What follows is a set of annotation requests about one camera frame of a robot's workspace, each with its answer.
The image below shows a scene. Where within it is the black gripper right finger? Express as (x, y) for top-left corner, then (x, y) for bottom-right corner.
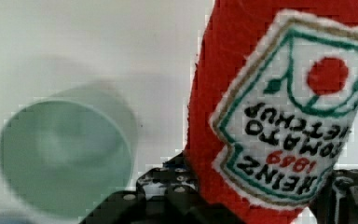
(310, 169), (358, 224)

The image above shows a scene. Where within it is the green metal mug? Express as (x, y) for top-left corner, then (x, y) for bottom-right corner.
(0, 85), (138, 218)

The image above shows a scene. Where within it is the red ketchup bottle toy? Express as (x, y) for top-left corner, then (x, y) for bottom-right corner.
(185, 0), (358, 224)

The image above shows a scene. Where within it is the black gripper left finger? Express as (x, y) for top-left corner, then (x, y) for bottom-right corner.
(136, 152), (199, 199)

